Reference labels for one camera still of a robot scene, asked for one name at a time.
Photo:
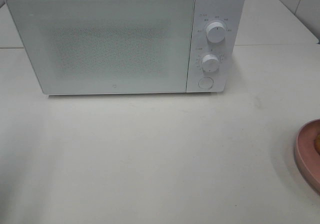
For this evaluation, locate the round white door button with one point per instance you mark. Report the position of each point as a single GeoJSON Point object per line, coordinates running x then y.
{"type": "Point", "coordinates": [206, 83]}

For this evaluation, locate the white dial knob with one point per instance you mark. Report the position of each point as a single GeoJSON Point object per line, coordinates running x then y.
{"type": "Point", "coordinates": [215, 31]}
{"type": "Point", "coordinates": [210, 63]}

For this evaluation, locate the white microwave door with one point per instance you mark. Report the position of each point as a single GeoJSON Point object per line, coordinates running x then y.
{"type": "Point", "coordinates": [106, 46]}

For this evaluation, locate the pink round plate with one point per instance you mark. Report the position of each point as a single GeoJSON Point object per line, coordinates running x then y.
{"type": "Point", "coordinates": [307, 156]}

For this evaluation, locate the burger with yellow bun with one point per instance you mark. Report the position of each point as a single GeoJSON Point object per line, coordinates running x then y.
{"type": "Point", "coordinates": [317, 143]}

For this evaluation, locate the white microwave oven body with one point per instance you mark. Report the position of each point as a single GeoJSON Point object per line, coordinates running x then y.
{"type": "Point", "coordinates": [205, 12]}

